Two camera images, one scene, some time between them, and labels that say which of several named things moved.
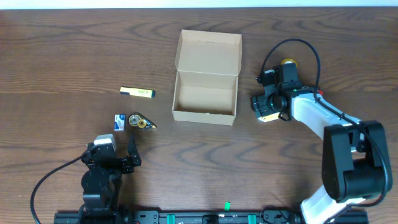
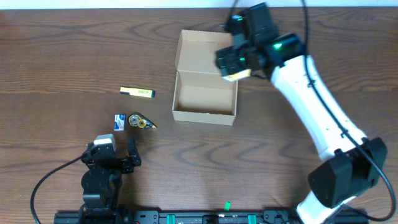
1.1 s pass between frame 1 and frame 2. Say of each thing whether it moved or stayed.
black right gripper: moved
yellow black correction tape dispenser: stayed
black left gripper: stayed
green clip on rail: stayed
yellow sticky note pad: moved
